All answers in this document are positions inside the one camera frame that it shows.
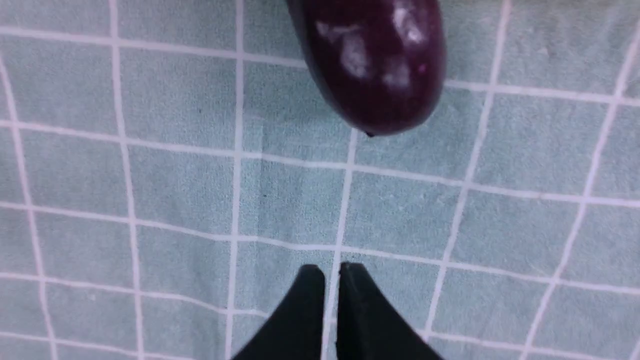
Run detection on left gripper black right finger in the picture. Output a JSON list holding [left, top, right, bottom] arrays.
[[336, 262, 442, 360]]

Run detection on green checkered tablecloth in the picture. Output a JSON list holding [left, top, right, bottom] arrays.
[[0, 0, 640, 360]]

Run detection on purple eggplant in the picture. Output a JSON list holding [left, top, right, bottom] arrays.
[[286, 0, 447, 137]]

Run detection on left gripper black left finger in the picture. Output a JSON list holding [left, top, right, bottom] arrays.
[[233, 264, 326, 360]]

